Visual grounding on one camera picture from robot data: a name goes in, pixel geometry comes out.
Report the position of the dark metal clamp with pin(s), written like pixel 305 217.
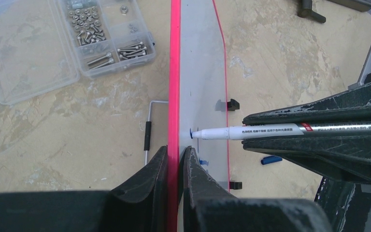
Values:
pixel 306 10

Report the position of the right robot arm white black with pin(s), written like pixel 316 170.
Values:
pixel 346 204

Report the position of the clear plastic screw box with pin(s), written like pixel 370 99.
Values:
pixel 49 44

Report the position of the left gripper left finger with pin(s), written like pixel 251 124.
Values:
pixel 137 205

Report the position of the red framed whiteboard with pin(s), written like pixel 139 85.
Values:
pixel 197 94

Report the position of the blue marker cap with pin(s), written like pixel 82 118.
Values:
pixel 270 159

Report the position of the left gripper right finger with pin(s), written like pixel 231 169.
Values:
pixel 207 207

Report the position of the white whiteboard marker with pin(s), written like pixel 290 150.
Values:
pixel 284 130

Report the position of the black board foot clip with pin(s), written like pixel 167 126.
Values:
pixel 235 185
pixel 233 105

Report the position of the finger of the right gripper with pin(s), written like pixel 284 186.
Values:
pixel 340 158
pixel 350 105

